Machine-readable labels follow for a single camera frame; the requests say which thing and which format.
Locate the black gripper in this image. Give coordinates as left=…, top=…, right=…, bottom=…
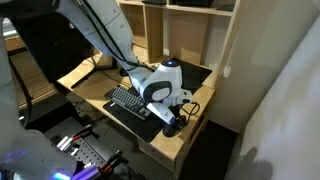
left=171, top=115, right=187, bottom=130

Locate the black computer mouse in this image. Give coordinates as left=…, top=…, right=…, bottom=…
left=162, top=124, right=177, bottom=138

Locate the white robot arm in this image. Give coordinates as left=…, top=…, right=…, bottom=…
left=0, top=0, right=192, bottom=131

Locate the black desk mat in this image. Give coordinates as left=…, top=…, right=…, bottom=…
left=103, top=58, right=212, bottom=142

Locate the grey mechanical keyboard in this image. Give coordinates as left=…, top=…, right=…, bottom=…
left=105, top=85, right=150, bottom=120

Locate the wooden cubby shelf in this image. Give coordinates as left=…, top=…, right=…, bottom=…
left=116, top=0, right=248, bottom=89

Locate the black curved monitor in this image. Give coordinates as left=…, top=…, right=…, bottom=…
left=11, top=13, right=95, bottom=83

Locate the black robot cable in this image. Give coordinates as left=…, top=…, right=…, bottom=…
left=179, top=101, right=201, bottom=126

